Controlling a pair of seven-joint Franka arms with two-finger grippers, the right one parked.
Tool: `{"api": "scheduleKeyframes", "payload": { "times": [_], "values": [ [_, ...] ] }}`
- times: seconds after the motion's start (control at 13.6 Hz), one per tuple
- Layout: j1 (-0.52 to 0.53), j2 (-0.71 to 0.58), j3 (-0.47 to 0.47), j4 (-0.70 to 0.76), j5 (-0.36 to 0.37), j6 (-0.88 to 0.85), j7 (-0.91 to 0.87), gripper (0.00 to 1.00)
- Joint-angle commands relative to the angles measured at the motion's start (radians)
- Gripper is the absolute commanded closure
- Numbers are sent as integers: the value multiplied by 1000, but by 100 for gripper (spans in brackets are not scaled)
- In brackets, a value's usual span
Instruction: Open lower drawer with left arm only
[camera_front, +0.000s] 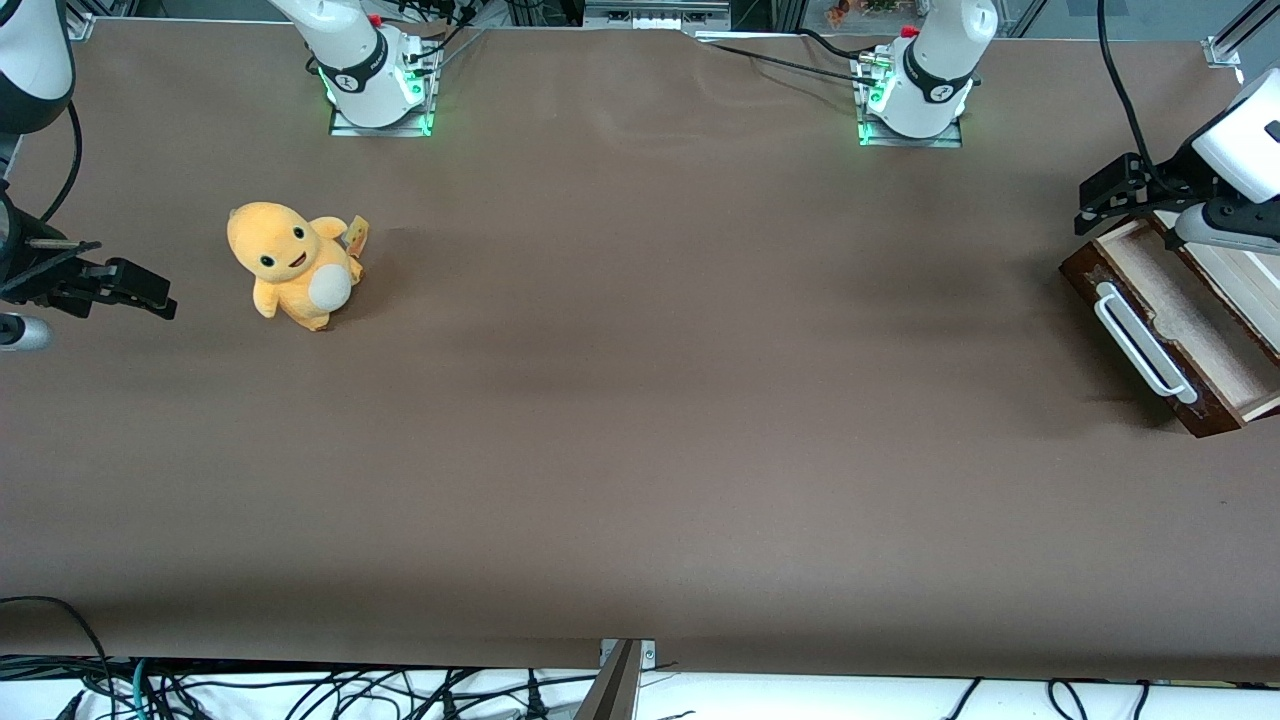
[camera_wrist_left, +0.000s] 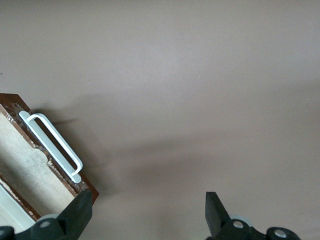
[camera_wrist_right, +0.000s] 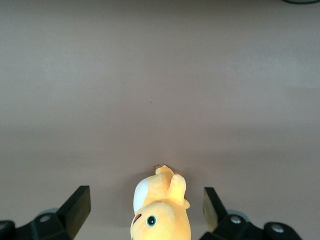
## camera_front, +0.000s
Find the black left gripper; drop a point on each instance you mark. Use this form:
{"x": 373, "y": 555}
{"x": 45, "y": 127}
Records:
{"x": 1158, "y": 189}

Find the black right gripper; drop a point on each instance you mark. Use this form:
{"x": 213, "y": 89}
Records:
{"x": 40, "y": 272}

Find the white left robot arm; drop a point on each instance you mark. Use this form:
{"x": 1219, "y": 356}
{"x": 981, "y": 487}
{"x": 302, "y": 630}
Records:
{"x": 940, "y": 60}

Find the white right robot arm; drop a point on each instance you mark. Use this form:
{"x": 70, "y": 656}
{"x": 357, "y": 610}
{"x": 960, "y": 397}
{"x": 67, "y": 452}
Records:
{"x": 355, "y": 55}

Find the dark wooden drawer cabinet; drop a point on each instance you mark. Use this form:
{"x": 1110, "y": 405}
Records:
{"x": 1203, "y": 428}

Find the yellow plush toy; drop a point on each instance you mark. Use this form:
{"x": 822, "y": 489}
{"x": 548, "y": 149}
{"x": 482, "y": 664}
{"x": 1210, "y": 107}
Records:
{"x": 290, "y": 255}

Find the grey equipment box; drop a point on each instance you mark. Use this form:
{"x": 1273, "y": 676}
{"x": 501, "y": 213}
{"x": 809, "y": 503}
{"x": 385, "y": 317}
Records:
{"x": 655, "y": 12}

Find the brown paper table cover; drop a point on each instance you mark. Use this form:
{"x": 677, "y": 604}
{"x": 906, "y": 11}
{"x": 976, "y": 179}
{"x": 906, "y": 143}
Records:
{"x": 640, "y": 400}

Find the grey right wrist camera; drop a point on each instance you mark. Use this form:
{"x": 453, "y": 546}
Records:
{"x": 20, "y": 333}

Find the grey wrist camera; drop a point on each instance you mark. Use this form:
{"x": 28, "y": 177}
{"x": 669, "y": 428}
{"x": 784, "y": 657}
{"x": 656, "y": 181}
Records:
{"x": 20, "y": 333}
{"x": 1215, "y": 222}

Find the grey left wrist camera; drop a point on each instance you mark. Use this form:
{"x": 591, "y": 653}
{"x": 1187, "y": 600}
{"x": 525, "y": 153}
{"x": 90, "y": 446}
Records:
{"x": 1215, "y": 222}

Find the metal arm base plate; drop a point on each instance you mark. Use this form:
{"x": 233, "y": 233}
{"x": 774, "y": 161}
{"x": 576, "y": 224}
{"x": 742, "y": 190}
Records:
{"x": 345, "y": 128}
{"x": 950, "y": 140}

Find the aluminium frame profile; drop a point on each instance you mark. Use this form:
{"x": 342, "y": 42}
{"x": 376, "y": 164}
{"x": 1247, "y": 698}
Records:
{"x": 1232, "y": 38}

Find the small metal corner bracket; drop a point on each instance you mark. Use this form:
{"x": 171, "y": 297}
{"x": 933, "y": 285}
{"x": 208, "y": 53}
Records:
{"x": 80, "y": 26}

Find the silver metal bracket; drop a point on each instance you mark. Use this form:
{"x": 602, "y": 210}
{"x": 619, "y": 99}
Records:
{"x": 648, "y": 652}

